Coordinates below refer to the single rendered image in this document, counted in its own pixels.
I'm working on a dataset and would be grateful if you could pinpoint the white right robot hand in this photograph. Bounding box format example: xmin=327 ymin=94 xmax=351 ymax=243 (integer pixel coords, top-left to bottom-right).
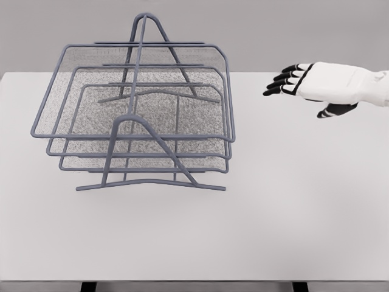
xmin=262 ymin=61 xmax=372 ymax=120

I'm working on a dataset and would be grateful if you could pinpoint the large grey mesh tray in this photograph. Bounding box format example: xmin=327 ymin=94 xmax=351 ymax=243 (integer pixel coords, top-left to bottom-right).
xmin=29 ymin=43 xmax=238 ymax=144

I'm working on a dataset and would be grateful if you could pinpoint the medium grey mesh tray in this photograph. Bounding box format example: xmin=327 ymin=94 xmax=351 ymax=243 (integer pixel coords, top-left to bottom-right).
xmin=45 ymin=64 xmax=234 ymax=161

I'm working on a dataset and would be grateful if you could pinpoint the small grey mesh tray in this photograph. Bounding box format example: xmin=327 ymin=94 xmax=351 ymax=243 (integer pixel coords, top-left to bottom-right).
xmin=58 ymin=84 xmax=230 ymax=173

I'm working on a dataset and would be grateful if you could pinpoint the grey wire rack frame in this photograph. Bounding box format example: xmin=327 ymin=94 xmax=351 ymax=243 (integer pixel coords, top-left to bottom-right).
xmin=75 ymin=12 xmax=227 ymax=193

